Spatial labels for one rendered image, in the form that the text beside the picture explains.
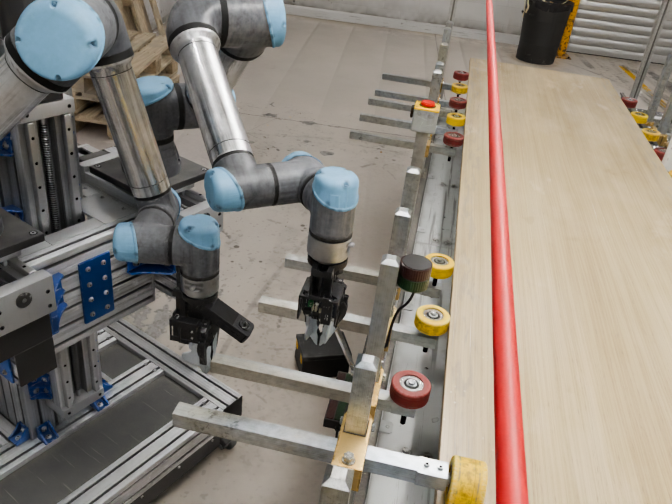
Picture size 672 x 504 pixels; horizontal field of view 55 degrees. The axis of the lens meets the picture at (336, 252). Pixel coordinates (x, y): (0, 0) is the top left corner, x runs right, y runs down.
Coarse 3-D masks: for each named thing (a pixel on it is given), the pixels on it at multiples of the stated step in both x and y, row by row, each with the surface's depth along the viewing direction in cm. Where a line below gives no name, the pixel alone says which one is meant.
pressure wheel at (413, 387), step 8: (400, 376) 129; (408, 376) 130; (416, 376) 130; (424, 376) 130; (392, 384) 127; (400, 384) 127; (408, 384) 128; (416, 384) 128; (424, 384) 128; (392, 392) 128; (400, 392) 126; (408, 392) 126; (416, 392) 126; (424, 392) 126; (400, 400) 126; (408, 400) 125; (416, 400) 125; (424, 400) 126; (408, 408) 126; (416, 408) 127
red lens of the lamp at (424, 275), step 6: (402, 264) 118; (432, 264) 119; (402, 270) 118; (408, 270) 117; (414, 270) 117; (426, 270) 117; (408, 276) 118; (414, 276) 117; (420, 276) 117; (426, 276) 118
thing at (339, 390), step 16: (224, 368) 134; (240, 368) 133; (256, 368) 134; (272, 368) 134; (272, 384) 134; (288, 384) 133; (304, 384) 132; (320, 384) 132; (336, 384) 132; (384, 400) 130
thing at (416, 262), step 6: (402, 258) 120; (408, 258) 120; (414, 258) 120; (420, 258) 120; (426, 258) 121; (408, 264) 118; (414, 264) 118; (420, 264) 118; (426, 264) 119; (420, 270) 117; (402, 276) 119; (396, 282) 122; (396, 288) 121; (396, 294) 122; (408, 300) 123; (402, 306) 124; (396, 312) 126; (390, 324) 128; (390, 330) 128
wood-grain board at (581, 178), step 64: (512, 64) 371; (512, 128) 272; (576, 128) 282; (512, 192) 215; (576, 192) 221; (640, 192) 227; (512, 256) 178; (576, 256) 182; (640, 256) 186; (576, 320) 154; (640, 320) 157; (448, 384) 130; (576, 384) 134; (640, 384) 136; (448, 448) 115; (576, 448) 119; (640, 448) 120
